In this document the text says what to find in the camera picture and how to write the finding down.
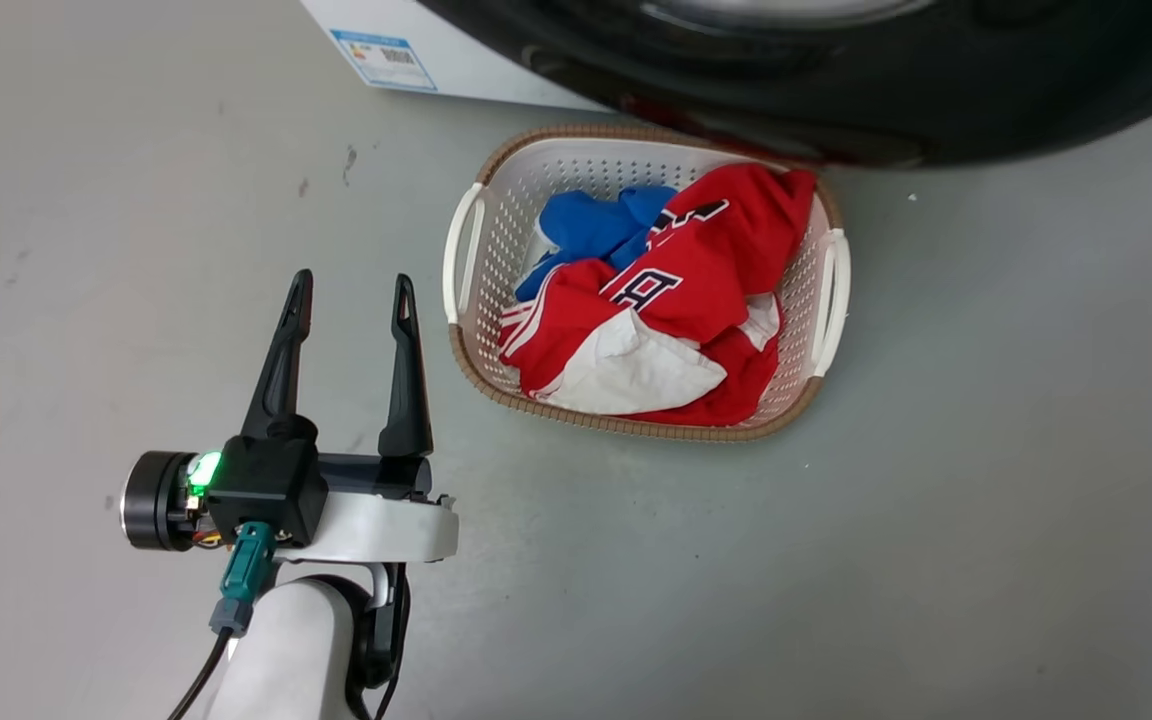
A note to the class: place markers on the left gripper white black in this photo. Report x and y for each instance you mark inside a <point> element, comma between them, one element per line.
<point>376,525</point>

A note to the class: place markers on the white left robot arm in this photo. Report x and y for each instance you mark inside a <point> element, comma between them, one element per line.
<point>286,650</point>

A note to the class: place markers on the white washing machine body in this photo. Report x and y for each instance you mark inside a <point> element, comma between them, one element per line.
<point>466,60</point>

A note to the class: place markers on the black round washing machine door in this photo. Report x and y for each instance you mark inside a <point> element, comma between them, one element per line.
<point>886,80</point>

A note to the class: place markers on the white plastic laundry basket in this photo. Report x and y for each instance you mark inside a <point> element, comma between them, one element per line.
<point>496,250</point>

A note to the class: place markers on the blue garment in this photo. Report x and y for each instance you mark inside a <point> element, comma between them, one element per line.
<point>591,228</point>

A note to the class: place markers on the blue energy label sticker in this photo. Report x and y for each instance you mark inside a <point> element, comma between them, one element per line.
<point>383,60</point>

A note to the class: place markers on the red white sports jersey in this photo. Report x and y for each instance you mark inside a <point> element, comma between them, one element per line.
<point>676,310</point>

